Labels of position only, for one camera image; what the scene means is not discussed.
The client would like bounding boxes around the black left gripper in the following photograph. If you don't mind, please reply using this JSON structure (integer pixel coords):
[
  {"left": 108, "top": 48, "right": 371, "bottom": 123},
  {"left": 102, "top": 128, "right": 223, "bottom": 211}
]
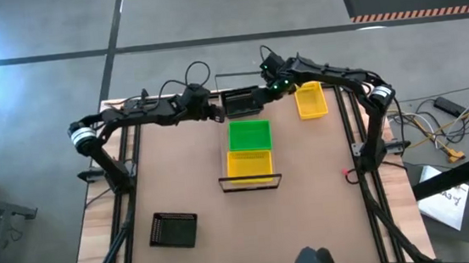
[{"left": 174, "top": 96, "right": 226, "bottom": 127}]

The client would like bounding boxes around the red plug with black cable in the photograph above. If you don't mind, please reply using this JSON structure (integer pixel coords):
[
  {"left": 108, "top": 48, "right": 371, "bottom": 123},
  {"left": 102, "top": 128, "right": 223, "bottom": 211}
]
[{"left": 341, "top": 165, "right": 362, "bottom": 187}]

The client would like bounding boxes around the black aluminium table frame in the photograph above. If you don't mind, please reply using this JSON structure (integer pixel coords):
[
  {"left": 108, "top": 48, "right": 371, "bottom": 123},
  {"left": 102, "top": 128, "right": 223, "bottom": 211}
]
[{"left": 56, "top": 71, "right": 437, "bottom": 263}]

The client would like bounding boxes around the brown table mat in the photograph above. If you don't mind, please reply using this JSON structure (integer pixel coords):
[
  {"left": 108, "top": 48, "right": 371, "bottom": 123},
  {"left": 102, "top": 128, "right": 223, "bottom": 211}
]
[{"left": 113, "top": 81, "right": 384, "bottom": 263}]

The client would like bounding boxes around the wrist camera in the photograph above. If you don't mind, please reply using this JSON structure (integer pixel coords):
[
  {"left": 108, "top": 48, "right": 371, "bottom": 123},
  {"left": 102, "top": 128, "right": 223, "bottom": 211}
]
[
  {"left": 260, "top": 52, "right": 287, "bottom": 78},
  {"left": 181, "top": 81, "right": 212, "bottom": 107}
]

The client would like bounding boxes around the green plastic basket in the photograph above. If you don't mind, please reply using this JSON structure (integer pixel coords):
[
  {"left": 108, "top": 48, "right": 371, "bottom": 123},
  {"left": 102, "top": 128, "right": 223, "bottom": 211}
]
[{"left": 226, "top": 117, "right": 274, "bottom": 154}]

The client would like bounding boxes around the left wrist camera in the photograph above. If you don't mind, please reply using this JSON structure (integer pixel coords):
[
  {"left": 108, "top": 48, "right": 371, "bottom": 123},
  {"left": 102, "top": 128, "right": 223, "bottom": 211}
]
[{"left": 181, "top": 81, "right": 212, "bottom": 107}]

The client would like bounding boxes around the yellow plastic basket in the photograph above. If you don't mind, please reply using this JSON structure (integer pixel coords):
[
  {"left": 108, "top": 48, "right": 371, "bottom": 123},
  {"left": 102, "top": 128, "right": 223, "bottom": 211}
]
[
  {"left": 225, "top": 147, "right": 276, "bottom": 187},
  {"left": 293, "top": 79, "right": 331, "bottom": 122}
]

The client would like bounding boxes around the black wire rack frame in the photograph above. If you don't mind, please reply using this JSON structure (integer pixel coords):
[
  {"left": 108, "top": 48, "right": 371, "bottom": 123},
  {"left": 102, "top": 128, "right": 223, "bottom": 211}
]
[{"left": 209, "top": 69, "right": 285, "bottom": 195}]

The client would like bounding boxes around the white paper sheet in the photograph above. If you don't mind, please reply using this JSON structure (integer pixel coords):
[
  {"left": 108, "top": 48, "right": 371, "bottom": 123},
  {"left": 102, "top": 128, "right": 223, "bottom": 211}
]
[{"left": 414, "top": 161, "right": 469, "bottom": 235}]

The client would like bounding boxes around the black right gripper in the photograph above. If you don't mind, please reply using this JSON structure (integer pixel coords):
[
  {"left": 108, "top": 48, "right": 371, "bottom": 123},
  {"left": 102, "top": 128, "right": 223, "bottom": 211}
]
[{"left": 252, "top": 59, "right": 301, "bottom": 105}]

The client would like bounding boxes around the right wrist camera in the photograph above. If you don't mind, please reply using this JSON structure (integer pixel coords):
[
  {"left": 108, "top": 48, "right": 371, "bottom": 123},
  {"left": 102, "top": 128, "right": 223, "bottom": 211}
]
[{"left": 260, "top": 52, "right": 287, "bottom": 78}]

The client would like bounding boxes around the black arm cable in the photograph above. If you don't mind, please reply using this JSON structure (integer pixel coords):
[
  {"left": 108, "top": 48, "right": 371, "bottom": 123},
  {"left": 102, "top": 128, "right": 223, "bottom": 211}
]
[
  {"left": 258, "top": 44, "right": 275, "bottom": 62},
  {"left": 117, "top": 59, "right": 215, "bottom": 116}
]

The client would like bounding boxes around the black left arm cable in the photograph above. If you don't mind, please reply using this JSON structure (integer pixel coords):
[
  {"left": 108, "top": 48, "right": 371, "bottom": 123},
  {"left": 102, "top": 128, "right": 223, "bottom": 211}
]
[{"left": 117, "top": 59, "right": 215, "bottom": 116}]

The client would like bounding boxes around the black plastic basket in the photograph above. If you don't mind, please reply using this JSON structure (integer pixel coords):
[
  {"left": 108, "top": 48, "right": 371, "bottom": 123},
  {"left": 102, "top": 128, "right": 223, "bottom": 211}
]
[
  {"left": 219, "top": 84, "right": 266, "bottom": 120},
  {"left": 146, "top": 208, "right": 201, "bottom": 253}
]

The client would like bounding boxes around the black power strip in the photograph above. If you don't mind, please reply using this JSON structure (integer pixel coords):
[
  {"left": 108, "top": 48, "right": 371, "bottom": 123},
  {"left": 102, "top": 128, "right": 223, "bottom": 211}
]
[{"left": 433, "top": 93, "right": 469, "bottom": 120}]

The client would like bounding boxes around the yellow plug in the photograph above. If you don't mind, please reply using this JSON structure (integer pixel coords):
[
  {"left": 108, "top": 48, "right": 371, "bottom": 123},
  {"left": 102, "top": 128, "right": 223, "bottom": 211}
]
[{"left": 446, "top": 148, "right": 467, "bottom": 164}]

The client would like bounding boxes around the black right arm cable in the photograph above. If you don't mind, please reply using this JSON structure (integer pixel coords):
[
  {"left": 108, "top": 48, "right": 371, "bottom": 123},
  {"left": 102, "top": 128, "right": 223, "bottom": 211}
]
[{"left": 258, "top": 44, "right": 275, "bottom": 62}]

